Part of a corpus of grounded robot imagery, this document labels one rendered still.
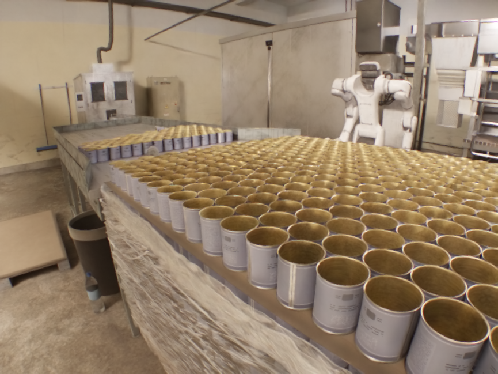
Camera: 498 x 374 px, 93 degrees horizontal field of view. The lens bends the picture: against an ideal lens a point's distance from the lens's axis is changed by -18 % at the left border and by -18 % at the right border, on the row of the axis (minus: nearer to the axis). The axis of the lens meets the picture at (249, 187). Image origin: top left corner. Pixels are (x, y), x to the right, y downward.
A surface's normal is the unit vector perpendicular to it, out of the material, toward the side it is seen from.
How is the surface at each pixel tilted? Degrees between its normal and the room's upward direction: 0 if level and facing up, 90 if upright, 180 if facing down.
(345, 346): 2
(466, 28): 90
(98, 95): 90
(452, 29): 90
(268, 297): 2
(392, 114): 90
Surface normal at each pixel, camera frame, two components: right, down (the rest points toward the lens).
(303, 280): -0.01, 0.29
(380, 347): -0.55, 0.25
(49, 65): 0.65, 0.24
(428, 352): -0.90, 0.15
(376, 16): -0.76, 0.21
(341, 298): -0.32, 0.29
